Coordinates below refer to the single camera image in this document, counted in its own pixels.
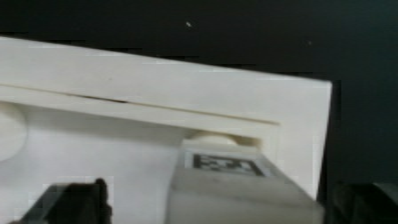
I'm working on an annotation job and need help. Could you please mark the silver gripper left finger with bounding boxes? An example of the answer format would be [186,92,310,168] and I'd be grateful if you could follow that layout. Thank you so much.
[26,179,113,224]

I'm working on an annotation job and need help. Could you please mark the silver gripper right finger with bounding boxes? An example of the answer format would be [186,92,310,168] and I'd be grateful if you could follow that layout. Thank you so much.
[331,183,398,224]

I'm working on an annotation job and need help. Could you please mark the white square tabletop tray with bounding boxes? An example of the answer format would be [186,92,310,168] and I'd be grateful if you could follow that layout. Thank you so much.
[0,84,282,224]

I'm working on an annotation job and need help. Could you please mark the white leg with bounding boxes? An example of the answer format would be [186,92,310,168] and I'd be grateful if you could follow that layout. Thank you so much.
[166,132,324,224]

